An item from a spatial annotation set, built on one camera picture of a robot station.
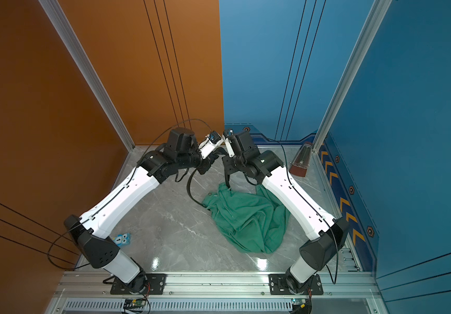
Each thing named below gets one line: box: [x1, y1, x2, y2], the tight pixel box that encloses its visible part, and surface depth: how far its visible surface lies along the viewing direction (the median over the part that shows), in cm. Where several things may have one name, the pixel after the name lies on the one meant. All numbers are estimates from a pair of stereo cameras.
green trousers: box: [202, 182, 291, 254], surface depth 85 cm
